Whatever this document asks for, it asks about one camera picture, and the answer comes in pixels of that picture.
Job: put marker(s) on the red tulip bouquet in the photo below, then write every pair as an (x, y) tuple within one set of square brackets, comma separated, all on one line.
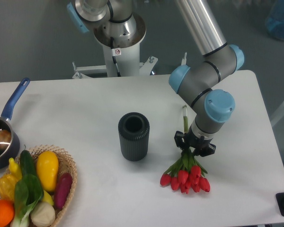
[(186, 173)]

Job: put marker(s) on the blue container in background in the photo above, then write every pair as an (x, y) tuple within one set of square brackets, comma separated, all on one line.
[(275, 20)]

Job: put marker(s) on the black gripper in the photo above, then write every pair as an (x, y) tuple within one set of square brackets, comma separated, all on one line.
[(202, 145)]

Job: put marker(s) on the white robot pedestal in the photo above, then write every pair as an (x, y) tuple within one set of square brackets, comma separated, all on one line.
[(121, 49)]

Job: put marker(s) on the yellow squash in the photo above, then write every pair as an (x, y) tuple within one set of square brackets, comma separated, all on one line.
[(47, 170)]

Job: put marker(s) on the blue handled saucepan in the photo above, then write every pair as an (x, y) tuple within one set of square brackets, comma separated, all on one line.
[(13, 149)]

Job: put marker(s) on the green bok choy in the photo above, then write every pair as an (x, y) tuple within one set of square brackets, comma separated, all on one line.
[(28, 192)]

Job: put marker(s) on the small yellow pepper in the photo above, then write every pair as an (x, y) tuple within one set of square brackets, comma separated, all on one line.
[(15, 169)]

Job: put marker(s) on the green cucumber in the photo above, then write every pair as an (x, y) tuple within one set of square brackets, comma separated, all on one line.
[(27, 164)]

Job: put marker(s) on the yellow banana piece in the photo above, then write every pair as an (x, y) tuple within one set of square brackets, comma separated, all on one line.
[(47, 198)]

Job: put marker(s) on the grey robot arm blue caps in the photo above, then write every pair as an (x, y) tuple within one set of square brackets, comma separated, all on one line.
[(195, 86)]

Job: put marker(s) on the yellow bell pepper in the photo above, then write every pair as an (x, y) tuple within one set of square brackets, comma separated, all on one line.
[(7, 187)]

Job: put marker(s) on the brown bun in pan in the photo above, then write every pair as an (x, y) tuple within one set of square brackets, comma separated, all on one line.
[(5, 138)]

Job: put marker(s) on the dark ribbed vase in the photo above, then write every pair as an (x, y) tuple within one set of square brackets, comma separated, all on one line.
[(134, 129)]

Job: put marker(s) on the orange fruit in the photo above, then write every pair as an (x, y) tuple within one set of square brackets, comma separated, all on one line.
[(6, 212)]

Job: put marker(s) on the purple eggplant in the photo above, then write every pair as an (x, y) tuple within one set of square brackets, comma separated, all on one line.
[(62, 190)]

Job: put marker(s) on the beige garlic bulb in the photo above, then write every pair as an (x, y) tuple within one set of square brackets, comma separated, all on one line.
[(43, 215)]

